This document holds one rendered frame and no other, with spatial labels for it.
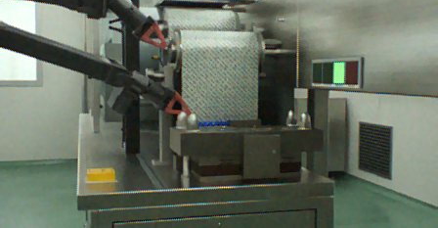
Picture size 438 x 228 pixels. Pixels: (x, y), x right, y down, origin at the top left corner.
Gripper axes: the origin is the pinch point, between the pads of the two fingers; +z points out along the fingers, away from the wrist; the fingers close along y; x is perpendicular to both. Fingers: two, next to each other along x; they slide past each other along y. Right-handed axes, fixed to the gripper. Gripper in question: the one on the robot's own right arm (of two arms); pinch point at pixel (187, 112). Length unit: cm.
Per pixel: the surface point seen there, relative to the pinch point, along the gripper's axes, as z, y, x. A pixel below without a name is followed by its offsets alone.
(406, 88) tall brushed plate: 22, 62, 23
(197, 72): -3.2, 0.3, 11.6
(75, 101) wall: -20, -556, -39
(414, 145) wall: 254, -262, 88
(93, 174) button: -16.2, 13.4, -26.6
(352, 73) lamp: 20, 42, 25
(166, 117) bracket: -3.2, -7.8, -4.4
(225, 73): 4.1, 0.3, 15.6
